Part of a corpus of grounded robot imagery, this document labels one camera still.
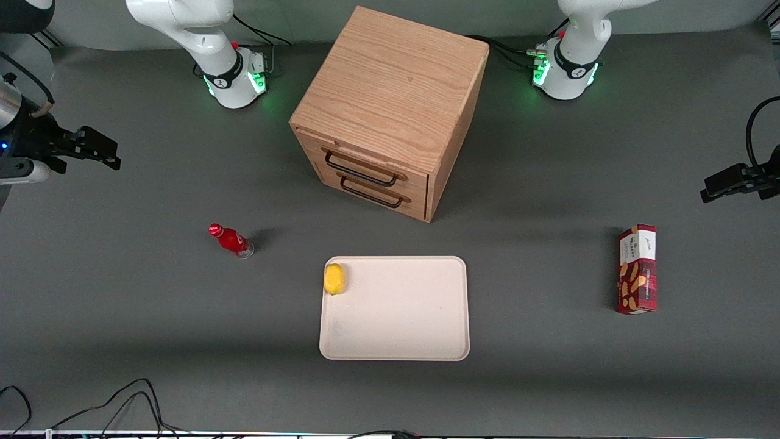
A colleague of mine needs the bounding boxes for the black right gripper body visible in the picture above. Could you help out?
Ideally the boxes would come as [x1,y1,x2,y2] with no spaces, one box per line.
[0,104,79,174]

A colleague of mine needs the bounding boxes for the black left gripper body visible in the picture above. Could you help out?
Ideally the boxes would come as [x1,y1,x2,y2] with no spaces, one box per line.
[750,144,780,200]

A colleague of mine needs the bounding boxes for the wooden drawer with black handle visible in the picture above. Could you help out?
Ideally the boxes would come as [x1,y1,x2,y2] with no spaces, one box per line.
[295,127,430,196]
[317,163,428,222]

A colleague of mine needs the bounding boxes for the wooden drawer cabinet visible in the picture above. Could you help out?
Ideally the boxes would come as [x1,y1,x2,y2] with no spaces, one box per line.
[289,6,491,224]

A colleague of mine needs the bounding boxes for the red cookie box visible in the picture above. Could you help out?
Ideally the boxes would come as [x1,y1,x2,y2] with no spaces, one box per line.
[616,224,659,316]

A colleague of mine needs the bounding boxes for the red bottle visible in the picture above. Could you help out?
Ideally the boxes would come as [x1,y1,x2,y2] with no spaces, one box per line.
[208,223,255,260]

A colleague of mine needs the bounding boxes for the yellow lemon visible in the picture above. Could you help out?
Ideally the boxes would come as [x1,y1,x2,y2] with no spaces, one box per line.
[324,263,346,296]

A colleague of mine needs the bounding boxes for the beige plastic tray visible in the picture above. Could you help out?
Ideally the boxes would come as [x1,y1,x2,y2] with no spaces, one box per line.
[319,255,471,362]

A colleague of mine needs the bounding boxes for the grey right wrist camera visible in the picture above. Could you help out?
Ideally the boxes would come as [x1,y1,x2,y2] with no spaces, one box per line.
[0,157,52,185]

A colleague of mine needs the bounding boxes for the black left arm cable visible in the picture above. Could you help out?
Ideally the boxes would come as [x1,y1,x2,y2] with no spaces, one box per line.
[746,96,780,169]

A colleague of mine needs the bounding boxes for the aluminium frame rail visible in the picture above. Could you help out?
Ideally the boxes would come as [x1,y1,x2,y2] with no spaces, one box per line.
[30,29,65,51]

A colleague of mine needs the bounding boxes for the black right base cable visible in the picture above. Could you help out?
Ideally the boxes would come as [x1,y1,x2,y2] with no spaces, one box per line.
[232,12,294,78]

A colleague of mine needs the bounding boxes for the black base cable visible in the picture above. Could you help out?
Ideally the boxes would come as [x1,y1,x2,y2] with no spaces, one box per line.
[466,17,571,71]
[232,12,294,78]

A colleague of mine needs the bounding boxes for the black looped floor cable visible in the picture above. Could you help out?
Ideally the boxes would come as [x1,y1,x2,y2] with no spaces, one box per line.
[50,377,191,439]

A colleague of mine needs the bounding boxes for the black short floor cable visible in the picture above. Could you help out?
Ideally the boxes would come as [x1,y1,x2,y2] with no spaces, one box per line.
[0,384,32,437]

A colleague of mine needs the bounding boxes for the black left base cable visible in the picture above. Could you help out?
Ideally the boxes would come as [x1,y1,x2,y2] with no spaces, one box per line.
[466,17,571,71]

